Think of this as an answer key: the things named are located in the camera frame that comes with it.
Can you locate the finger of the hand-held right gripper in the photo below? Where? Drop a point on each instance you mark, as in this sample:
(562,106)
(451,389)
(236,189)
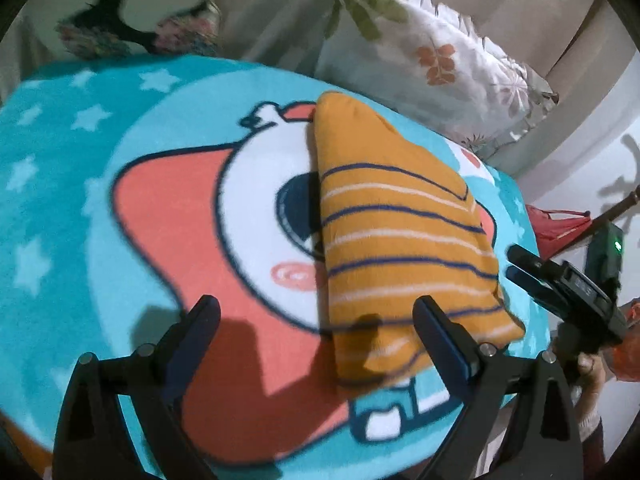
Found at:
(532,259)
(532,286)

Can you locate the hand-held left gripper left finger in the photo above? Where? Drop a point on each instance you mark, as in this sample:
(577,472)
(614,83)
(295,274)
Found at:
(187,345)

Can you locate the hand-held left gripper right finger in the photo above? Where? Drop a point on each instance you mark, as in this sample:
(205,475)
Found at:
(442,342)

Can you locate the orange striped small shirt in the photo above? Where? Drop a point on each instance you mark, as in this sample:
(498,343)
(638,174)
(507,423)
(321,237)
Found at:
(395,240)

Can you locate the person's right forearm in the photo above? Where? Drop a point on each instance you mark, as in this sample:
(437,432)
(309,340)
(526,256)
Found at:
(587,430)

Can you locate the person's right hand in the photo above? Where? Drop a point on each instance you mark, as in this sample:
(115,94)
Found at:
(590,372)

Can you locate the red cloth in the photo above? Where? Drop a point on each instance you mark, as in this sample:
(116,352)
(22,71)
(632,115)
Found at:
(557,227)

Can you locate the turquoise star cartoon blanket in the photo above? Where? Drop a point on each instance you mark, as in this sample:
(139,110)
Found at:
(150,210)

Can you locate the white leaf-print pillow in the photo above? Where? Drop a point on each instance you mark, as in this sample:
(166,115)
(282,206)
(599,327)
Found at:
(440,50)

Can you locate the cream pillow with floral print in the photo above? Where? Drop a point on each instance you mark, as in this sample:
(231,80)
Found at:
(165,20)

